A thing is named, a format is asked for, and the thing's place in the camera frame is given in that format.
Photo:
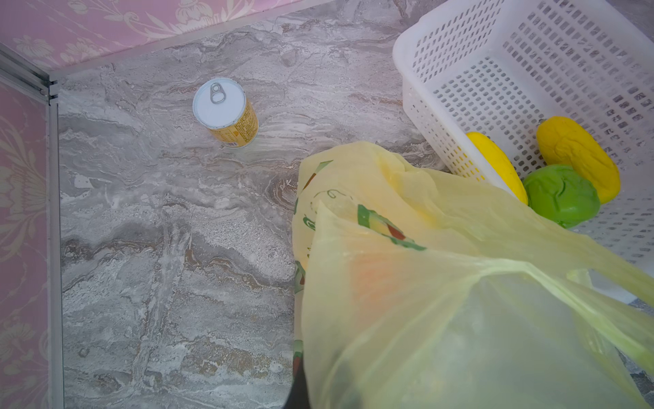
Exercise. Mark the green toy fruit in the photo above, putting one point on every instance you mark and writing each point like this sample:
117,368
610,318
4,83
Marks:
560,194

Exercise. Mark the yellow green toy mango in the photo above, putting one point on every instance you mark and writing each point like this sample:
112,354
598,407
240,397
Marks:
499,161

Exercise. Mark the yellow plastic bag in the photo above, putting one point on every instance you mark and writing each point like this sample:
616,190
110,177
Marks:
416,288

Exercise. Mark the small jar white lid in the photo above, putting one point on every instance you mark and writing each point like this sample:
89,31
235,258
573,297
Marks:
223,108

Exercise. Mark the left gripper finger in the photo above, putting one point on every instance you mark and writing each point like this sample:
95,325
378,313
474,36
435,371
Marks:
298,397

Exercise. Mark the white plastic basket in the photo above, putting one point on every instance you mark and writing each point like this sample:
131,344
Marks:
500,68

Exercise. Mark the yellow toy starfruit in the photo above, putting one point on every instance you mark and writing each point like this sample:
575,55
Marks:
562,141

